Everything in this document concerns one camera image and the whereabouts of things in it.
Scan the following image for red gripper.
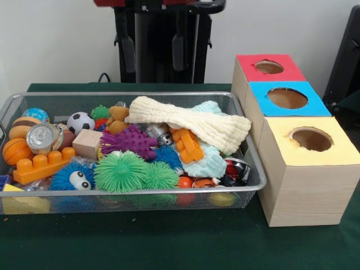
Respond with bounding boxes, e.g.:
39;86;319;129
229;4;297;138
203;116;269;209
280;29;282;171
93;0;198;74

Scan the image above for cream knitted cloth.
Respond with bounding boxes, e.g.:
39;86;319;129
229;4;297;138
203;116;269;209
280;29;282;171
124;96;253;155

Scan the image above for orange plastic building block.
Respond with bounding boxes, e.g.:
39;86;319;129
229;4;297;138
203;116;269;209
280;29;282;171
169;127;205;163

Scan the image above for light blue knitted cloth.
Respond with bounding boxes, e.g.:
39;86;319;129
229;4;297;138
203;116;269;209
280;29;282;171
183;101;229;178

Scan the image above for silver mesh bin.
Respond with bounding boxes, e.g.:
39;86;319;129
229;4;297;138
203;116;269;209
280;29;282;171
0;91;268;216

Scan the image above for wooden box with three holes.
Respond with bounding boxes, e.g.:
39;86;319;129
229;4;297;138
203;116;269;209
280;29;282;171
231;53;360;227

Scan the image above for purple spiky toy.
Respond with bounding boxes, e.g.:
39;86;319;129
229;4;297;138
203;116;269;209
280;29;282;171
100;125;159;161

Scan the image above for small soccer ball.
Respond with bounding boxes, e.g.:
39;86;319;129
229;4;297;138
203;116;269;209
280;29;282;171
66;111;96;135

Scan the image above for large green spiky ball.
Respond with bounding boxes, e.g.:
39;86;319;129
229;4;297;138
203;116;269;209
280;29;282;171
94;150;149;194

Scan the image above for silver drink can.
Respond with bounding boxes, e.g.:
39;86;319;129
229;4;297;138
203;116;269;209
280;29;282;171
26;123;65;156

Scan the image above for blue spiky ball with eyes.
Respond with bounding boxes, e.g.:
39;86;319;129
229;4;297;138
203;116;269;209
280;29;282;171
49;162;97;191

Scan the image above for long orange building block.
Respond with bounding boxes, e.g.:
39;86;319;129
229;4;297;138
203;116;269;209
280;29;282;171
13;147;76;186

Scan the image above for orange toy basketball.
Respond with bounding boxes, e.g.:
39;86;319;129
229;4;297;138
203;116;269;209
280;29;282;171
2;137;36;167

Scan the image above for dark green table cloth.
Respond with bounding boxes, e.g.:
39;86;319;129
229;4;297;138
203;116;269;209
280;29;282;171
0;83;360;270
337;92;360;113

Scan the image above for black stand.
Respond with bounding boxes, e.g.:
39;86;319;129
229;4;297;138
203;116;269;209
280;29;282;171
322;5;360;106

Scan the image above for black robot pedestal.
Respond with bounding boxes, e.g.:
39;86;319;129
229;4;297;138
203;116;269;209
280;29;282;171
108;0;227;84

